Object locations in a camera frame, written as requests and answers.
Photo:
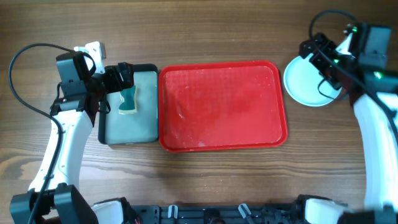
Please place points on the dark grey metal tray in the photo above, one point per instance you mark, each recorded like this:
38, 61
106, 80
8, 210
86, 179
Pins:
141, 126

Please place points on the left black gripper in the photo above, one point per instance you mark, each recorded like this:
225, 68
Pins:
117, 78

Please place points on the light green plate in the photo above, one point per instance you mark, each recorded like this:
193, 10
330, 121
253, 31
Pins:
306, 86

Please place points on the green yellow sponge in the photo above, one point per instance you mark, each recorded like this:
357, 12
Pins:
128, 101

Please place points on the red plastic tray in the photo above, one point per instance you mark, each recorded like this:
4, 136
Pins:
219, 106

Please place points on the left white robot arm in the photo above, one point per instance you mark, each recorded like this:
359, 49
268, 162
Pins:
53, 196

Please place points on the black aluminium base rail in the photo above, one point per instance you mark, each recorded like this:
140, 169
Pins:
265, 214

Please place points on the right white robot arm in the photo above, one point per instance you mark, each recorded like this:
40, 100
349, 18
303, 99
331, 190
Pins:
358, 65

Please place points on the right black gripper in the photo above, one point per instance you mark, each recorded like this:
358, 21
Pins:
321, 58

